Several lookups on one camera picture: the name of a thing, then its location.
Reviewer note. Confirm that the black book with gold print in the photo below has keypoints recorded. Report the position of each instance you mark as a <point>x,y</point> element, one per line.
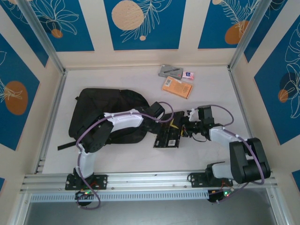
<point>167,138</point>

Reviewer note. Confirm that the orange cardboard box with barcode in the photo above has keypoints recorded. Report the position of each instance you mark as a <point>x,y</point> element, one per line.
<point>178,88</point>

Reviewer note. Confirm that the grey pen box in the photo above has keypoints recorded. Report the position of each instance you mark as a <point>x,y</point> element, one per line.
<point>170,71</point>

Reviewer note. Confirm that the small pink white eraser pack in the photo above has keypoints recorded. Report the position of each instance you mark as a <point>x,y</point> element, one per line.
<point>188,75</point>

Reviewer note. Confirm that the black fabric backpack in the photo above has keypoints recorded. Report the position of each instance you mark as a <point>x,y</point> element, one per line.
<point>93,105</point>

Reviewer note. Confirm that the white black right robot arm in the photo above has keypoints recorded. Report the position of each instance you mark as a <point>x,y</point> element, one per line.
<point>225,134</point>

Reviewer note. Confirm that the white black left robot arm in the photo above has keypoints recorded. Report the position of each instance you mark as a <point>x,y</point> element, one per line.
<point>124,118</point>

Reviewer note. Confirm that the small controller circuit board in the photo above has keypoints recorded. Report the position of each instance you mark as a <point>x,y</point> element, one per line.
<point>82,195</point>
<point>214,197</point>

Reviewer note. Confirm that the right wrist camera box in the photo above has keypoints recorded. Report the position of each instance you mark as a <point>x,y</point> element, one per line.
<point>191,114</point>

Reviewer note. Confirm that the aluminium table edge rail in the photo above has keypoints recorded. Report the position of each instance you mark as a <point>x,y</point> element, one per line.
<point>57,98</point>
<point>235,89</point>

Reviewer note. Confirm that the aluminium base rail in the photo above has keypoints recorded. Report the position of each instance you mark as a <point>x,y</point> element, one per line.
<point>145,180</point>

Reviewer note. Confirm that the aluminium frame post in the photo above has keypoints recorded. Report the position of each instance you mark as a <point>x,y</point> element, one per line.
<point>43,35</point>
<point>255,28</point>

